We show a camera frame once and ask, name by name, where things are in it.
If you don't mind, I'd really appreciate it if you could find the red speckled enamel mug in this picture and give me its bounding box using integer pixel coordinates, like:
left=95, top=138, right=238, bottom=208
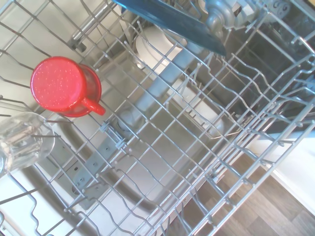
left=30, top=56, right=106, bottom=118

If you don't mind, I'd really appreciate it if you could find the built-in dishwasher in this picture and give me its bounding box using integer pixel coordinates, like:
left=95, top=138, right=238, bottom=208
left=0, top=0, right=315, bottom=236

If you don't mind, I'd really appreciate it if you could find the grey wire dishwasher rack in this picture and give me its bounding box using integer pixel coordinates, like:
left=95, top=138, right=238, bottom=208
left=0, top=0, right=315, bottom=236

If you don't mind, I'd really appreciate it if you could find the dark blue plate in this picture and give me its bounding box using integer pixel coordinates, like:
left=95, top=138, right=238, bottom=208
left=112, top=0, right=227, bottom=57

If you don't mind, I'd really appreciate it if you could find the clear drinking glass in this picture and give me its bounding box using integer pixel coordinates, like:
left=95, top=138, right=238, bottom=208
left=0, top=111, right=56, bottom=177

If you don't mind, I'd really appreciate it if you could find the grey plastic water fitting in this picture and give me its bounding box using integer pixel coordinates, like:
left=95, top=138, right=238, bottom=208
left=205, top=0, right=250, bottom=31

